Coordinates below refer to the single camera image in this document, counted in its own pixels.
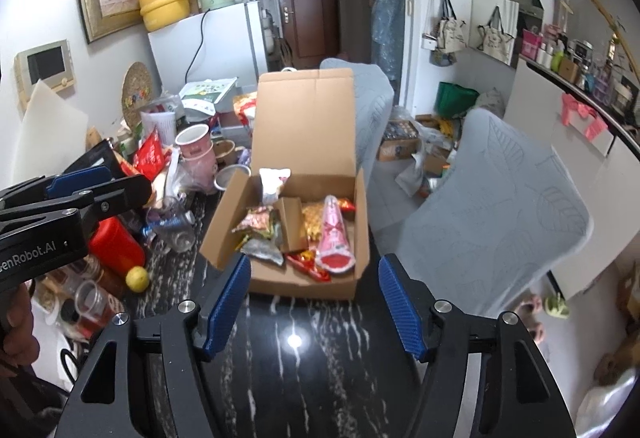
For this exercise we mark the white foam board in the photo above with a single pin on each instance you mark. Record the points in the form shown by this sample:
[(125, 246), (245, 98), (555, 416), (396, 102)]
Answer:
[(45, 127)]

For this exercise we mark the round woven mat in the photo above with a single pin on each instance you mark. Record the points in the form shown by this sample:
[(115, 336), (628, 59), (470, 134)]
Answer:
[(136, 90)]

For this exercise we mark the pink and green snack packet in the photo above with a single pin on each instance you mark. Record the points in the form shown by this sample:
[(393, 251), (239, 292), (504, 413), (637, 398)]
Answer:
[(255, 220)]

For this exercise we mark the pink cone snack packet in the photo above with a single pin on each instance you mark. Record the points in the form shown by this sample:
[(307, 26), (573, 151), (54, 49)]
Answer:
[(335, 238)]

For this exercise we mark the person's left hand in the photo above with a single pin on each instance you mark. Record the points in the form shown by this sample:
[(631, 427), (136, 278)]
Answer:
[(15, 328)]

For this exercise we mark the clear plastic bag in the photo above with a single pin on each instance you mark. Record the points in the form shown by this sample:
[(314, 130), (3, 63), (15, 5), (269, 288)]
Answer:
[(177, 178)]

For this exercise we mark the white fridge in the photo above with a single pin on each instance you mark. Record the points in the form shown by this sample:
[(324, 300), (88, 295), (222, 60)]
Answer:
[(225, 42)]

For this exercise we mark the large grey leaf-print chair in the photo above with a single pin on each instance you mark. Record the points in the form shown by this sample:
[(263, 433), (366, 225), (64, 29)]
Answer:
[(500, 208)]

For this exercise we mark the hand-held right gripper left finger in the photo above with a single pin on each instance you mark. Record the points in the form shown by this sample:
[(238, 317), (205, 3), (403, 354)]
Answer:
[(225, 308)]

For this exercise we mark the black printed bag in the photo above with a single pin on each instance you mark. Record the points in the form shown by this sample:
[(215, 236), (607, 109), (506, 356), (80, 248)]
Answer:
[(97, 155)]

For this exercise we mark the green slipper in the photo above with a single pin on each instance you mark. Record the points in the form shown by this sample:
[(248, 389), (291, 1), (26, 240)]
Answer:
[(557, 307)]

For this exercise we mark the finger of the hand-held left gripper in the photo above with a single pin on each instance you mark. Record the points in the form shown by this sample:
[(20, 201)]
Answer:
[(75, 183), (122, 195)]

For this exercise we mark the clear plastic cup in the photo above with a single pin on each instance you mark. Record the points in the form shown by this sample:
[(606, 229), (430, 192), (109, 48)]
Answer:
[(157, 120)]

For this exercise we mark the cardboard box of cans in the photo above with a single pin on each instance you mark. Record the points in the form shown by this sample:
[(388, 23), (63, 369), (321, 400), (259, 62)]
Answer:
[(400, 140)]

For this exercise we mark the brown stuffed toy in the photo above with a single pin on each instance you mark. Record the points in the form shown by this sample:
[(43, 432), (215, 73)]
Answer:
[(620, 328)]

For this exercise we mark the white plastic bag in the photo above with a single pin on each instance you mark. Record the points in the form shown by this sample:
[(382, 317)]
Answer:
[(415, 175)]

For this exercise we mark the brown door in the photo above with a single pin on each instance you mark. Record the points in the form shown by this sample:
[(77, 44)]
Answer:
[(305, 7)]

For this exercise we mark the beige tote bag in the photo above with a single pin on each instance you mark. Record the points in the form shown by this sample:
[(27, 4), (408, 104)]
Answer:
[(445, 35)]

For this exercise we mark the blue plastic garment cover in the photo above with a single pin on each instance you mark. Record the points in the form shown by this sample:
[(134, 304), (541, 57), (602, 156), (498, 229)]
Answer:
[(387, 17)]

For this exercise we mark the yellow waffle packet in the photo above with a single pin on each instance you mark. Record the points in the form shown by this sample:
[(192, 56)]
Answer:
[(312, 223)]

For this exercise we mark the yellow lemon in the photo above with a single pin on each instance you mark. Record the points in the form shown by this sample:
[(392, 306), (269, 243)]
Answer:
[(137, 279)]

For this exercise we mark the brown cardboard box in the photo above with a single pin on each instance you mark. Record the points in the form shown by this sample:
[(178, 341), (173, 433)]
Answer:
[(305, 127)]

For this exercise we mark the small grey leaf-print chair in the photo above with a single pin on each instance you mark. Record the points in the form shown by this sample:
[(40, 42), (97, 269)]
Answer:
[(367, 107)]

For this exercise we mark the crushed clear plastic bottle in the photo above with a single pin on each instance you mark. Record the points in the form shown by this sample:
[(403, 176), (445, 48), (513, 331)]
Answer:
[(172, 230)]

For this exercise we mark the red snack packet yellow print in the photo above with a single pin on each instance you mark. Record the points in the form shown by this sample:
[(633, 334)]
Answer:
[(307, 265)]

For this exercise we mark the row of cosmetic bottles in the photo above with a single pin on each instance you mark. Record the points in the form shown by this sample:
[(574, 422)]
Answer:
[(575, 62)]

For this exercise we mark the white cabinet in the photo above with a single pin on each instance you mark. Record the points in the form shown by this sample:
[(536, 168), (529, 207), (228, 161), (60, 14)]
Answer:
[(575, 198)]

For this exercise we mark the green bag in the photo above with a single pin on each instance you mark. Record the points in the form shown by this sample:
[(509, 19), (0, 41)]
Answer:
[(457, 100)]

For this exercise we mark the red foil packet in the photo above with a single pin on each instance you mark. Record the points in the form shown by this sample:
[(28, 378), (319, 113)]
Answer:
[(150, 155)]

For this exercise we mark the pink panda print paper cup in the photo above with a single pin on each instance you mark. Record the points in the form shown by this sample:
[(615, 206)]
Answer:
[(200, 170)]

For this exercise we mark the red floral snack bag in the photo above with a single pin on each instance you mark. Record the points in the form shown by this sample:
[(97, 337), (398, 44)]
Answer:
[(245, 112)]

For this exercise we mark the clear drinking glass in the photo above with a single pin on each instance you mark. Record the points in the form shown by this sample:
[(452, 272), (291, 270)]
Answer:
[(92, 303)]

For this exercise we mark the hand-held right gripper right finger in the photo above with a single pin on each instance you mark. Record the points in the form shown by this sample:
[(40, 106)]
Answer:
[(402, 308)]

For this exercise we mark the grey silver snack packet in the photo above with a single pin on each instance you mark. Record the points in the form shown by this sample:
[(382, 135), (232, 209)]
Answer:
[(262, 252)]

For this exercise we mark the white and green box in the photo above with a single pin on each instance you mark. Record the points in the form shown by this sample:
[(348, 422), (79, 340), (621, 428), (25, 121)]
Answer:
[(207, 95)]

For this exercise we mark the yellow pot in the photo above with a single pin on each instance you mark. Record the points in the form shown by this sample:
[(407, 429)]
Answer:
[(162, 7)]

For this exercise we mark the red plastic container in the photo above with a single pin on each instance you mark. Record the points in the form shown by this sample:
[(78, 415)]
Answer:
[(117, 248)]

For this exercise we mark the wall intercom panel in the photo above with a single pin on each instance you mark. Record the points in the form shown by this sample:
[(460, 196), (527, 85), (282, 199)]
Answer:
[(45, 65)]

